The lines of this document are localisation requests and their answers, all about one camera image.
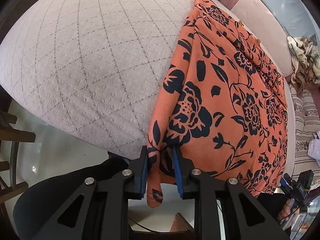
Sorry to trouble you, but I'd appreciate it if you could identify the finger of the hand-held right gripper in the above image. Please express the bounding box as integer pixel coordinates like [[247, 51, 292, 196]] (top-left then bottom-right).
[[280, 175, 300, 202]]

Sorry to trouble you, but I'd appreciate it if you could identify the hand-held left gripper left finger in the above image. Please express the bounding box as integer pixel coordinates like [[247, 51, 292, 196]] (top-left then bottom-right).
[[32, 146, 148, 240]]

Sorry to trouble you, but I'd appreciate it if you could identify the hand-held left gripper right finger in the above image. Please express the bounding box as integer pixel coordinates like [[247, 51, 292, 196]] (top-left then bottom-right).
[[173, 146, 291, 240]]

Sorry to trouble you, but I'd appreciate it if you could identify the orange black floral garment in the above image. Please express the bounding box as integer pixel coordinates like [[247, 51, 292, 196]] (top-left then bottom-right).
[[146, 0, 288, 209]]

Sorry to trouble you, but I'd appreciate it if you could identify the person's right hand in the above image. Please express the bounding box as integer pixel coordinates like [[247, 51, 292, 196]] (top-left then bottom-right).
[[277, 197, 301, 224]]

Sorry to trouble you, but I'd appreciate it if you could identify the white plastic bag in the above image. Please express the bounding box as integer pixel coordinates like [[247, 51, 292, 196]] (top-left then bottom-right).
[[307, 133, 320, 161]]

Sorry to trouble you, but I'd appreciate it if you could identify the striped beige cushion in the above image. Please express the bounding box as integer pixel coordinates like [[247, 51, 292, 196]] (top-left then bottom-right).
[[289, 81, 320, 173]]

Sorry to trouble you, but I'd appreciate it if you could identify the grey quilted sofa seat cushion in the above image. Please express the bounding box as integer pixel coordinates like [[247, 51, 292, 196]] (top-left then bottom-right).
[[0, 0, 198, 159]]

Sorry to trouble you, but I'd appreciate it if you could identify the cream patterned cloth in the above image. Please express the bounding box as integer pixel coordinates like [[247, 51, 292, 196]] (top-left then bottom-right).
[[286, 35, 320, 87]]

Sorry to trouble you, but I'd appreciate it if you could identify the wooden chair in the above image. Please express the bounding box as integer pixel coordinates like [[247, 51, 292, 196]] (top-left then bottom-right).
[[0, 85, 37, 220]]

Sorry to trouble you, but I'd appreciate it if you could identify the pink-edged quilted sofa cushion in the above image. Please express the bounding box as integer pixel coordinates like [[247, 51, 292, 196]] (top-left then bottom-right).
[[217, 0, 293, 80]]

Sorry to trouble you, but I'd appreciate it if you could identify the blue-grey sheet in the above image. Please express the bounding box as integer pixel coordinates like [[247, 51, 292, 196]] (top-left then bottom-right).
[[246, 0, 320, 37]]

